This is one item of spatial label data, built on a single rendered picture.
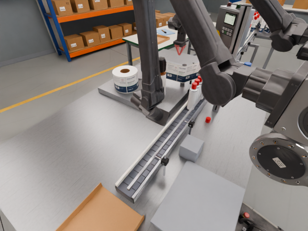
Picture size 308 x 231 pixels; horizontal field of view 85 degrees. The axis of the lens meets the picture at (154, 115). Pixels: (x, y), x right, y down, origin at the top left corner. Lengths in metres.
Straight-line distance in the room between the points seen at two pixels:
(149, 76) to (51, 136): 0.87
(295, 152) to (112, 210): 0.73
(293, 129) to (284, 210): 1.71
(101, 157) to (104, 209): 0.29
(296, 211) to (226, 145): 1.17
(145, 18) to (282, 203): 1.94
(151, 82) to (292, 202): 1.86
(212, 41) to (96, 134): 0.93
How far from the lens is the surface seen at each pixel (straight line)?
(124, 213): 0.86
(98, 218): 0.88
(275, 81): 0.39
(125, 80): 1.34
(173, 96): 1.34
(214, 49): 0.42
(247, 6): 1.07
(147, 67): 0.58
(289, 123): 0.41
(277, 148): 0.71
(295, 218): 2.10
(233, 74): 0.41
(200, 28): 0.44
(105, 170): 0.98
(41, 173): 1.12
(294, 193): 2.24
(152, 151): 0.95
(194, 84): 1.11
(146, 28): 0.56
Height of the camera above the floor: 1.64
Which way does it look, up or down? 41 degrees down
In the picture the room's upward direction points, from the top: 1 degrees counter-clockwise
